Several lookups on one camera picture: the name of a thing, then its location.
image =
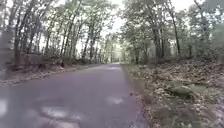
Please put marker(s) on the grey asphalt road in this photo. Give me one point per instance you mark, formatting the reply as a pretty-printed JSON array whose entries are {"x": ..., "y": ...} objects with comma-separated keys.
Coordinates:
[{"x": 93, "y": 83}]

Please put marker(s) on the wood of trees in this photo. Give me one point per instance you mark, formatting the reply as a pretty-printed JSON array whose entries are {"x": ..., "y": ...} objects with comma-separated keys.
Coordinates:
[
  {"x": 63, "y": 30},
  {"x": 163, "y": 30}
]

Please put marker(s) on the leaf-covered verge with grass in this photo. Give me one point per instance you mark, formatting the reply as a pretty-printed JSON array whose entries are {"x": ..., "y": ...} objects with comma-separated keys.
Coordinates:
[{"x": 180, "y": 83}]

